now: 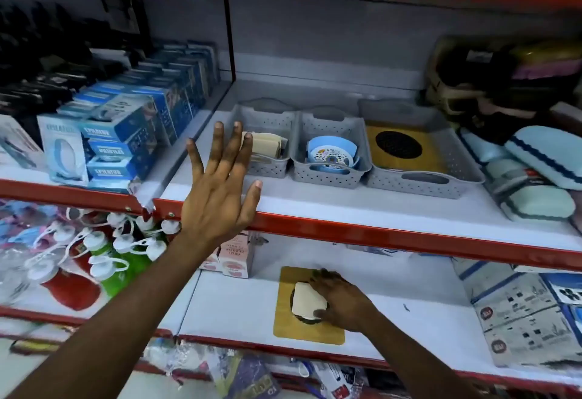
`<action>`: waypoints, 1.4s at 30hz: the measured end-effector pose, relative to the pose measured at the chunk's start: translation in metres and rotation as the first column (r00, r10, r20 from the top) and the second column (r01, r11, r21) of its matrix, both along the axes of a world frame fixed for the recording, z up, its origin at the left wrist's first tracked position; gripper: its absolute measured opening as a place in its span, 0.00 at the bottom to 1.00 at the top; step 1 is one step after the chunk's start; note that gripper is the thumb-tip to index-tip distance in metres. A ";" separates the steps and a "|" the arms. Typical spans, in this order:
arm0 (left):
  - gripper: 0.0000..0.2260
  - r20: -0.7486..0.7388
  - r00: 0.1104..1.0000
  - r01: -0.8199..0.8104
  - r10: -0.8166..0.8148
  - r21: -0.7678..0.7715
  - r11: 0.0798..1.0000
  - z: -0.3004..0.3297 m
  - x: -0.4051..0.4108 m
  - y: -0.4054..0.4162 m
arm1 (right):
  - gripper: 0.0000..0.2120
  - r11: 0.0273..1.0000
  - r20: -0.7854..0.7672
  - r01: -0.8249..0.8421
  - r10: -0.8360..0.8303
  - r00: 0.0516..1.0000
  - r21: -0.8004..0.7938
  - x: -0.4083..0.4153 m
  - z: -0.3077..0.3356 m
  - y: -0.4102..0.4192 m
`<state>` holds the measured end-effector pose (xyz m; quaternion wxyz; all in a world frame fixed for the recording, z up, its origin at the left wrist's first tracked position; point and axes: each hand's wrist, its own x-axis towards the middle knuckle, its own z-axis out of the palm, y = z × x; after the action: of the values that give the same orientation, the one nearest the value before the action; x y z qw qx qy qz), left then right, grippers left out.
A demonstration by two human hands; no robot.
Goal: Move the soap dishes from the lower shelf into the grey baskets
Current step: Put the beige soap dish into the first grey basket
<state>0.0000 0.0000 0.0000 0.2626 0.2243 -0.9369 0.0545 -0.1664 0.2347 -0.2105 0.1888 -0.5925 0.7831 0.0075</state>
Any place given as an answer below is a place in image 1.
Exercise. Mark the small grey basket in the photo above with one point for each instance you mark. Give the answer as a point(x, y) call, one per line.
point(318, 178)
point(269, 119)

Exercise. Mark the stack of black boxes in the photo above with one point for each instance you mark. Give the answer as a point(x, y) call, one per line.
point(45, 85)

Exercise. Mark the pile of pastel cases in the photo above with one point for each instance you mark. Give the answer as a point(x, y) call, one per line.
point(541, 153)

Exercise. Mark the stack of blue boxes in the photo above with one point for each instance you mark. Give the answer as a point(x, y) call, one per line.
point(127, 126)

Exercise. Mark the red white metal shelf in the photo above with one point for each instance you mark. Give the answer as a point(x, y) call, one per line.
point(363, 235)

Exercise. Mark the blue round patterned item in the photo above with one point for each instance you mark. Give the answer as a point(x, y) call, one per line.
point(332, 155)

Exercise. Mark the white red packet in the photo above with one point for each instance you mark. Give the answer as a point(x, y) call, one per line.
point(334, 383)

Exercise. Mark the white product box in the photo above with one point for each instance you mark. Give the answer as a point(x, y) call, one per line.
point(16, 144)

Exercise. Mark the large grey printed box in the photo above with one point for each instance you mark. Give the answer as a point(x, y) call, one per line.
point(523, 317)

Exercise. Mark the clear plastic packet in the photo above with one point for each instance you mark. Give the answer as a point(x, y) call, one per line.
point(175, 355)

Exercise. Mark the person's right forearm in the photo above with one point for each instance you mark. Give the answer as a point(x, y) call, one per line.
point(409, 358)

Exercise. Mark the person's left forearm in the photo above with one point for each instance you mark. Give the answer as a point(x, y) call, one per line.
point(113, 335)

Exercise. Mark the cream square pads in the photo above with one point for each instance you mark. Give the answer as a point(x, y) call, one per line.
point(305, 301)
point(268, 145)

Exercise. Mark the group of white-capped bottles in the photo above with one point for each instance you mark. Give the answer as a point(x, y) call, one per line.
point(68, 289)

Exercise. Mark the person's right hand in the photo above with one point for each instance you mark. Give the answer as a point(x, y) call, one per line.
point(345, 303)

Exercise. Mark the blue printed box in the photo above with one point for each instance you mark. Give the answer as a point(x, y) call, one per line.
point(568, 294)

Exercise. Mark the wooden board with black mesh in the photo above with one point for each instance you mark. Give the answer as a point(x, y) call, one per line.
point(409, 164)
point(286, 326)

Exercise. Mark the person's left hand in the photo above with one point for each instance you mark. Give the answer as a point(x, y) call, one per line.
point(218, 203)

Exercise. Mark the pink white carton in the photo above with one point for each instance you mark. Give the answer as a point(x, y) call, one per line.
point(236, 258)
point(210, 263)

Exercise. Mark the large grey basket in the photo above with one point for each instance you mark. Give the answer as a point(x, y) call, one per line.
point(454, 162)

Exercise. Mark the purple plastic packet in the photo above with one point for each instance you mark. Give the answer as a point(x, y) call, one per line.
point(250, 378)

